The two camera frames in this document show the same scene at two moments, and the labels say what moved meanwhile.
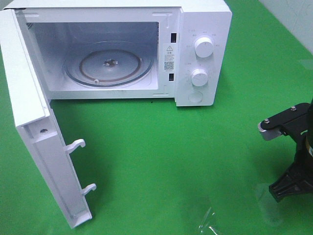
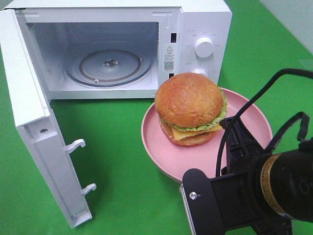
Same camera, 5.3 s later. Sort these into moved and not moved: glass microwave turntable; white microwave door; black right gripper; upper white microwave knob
Moved: black right gripper
Not moved: glass microwave turntable; upper white microwave knob; white microwave door
